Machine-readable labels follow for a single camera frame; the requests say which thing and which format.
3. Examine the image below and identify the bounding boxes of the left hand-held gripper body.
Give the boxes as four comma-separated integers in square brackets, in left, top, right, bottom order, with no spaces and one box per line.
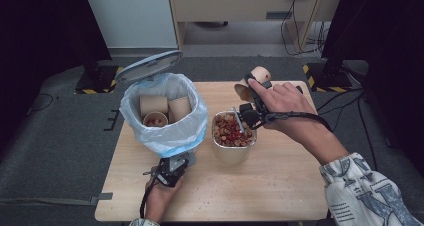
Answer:
[143,155,189,189]

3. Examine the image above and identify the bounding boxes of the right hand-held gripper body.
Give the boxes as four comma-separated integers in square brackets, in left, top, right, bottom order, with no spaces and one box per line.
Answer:
[231,91,278,134]

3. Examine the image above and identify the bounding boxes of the white grey pedal trash can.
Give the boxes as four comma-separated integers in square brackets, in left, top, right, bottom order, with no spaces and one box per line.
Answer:
[114,49,198,169]

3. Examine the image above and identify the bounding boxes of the person's left hand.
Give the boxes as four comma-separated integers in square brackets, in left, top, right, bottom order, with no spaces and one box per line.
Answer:
[144,177,184,211]

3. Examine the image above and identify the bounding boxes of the person's right hand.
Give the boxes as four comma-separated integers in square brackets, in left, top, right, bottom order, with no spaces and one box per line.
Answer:
[247,78,318,134]

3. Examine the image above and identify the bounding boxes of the sliced food with red chili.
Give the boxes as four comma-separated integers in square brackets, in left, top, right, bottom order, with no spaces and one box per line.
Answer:
[213,113,256,148]

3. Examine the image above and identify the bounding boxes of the brown paper cup with food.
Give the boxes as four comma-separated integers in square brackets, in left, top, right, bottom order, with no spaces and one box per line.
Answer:
[142,111,169,129]

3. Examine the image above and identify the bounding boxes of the metal food container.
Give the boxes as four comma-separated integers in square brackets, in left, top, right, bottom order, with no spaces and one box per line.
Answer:
[211,110,258,166]

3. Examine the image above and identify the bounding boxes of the person's left patterned sleeve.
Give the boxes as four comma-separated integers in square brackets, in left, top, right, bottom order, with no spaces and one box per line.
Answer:
[129,218,161,226]

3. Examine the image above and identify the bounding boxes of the grey tape strip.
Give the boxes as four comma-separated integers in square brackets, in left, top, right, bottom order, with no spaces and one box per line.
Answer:
[89,192,114,206]

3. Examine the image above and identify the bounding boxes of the wooden desk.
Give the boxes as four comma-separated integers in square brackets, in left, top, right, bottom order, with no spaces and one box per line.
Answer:
[166,0,346,54]

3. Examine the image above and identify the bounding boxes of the black stand with striped base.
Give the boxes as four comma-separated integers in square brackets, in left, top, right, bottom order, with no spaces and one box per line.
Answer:
[73,52,124,95]
[302,52,354,94]

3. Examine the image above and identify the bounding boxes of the white cabinet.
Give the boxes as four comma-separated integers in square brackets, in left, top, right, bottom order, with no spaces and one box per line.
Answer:
[82,0,178,49]

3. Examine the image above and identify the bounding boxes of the dark curtain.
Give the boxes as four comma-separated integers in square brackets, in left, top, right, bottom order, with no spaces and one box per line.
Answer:
[0,0,113,154]
[321,0,424,169]

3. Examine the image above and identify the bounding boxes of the left hand-held gripper cable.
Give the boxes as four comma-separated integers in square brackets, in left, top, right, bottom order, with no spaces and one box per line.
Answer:
[139,178,158,220]

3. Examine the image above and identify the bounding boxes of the hand-held gripper cable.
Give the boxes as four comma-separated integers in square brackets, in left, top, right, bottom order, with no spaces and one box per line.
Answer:
[139,178,158,220]
[266,110,334,134]

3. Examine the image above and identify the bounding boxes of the right hand-held gripper cable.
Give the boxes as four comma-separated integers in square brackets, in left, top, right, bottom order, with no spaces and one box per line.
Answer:
[266,110,334,134]

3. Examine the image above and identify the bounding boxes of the black hanging cables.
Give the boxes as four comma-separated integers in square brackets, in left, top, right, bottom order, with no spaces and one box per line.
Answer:
[280,0,322,57]

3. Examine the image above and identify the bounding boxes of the long black floor cable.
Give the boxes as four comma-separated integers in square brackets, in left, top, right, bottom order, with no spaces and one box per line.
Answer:
[324,92,380,171]

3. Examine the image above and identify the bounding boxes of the thin black floor cable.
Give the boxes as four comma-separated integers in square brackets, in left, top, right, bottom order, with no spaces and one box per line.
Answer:
[31,92,55,113]

